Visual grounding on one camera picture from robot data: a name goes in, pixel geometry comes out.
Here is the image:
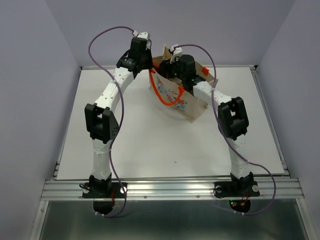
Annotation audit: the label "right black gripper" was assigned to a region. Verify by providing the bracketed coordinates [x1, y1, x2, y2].
[156, 53, 186, 81]

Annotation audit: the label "cream canvas bag orange handles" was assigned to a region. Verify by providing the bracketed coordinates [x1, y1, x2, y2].
[148, 46, 218, 123]

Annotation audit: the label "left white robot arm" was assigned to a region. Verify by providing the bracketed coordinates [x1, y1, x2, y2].
[84, 32, 153, 197]

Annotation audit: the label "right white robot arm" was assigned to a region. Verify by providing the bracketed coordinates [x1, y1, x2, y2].
[158, 54, 254, 198]

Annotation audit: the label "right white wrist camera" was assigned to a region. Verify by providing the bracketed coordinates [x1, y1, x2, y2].
[169, 44, 183, 64]

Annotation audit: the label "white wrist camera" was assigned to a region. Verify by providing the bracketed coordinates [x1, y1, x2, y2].
[169, 44, 183, 64]
[132, 30, 150, 40]

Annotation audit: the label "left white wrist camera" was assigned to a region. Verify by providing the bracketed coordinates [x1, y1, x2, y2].
[132, 30, 150, 40]

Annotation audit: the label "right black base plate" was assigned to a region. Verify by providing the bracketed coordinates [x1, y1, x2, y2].
[213, 181, 260, 214]

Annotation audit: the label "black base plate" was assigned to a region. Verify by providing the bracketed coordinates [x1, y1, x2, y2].
[213, 181, 260, 214]
[79, 182, 128, 218]

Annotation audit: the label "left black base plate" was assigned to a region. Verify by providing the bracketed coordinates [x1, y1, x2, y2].
[79, 182, 128, 218]

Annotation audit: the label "aluminium frame rail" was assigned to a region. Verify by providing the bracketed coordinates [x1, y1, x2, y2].
[31, 66, 318, 240]

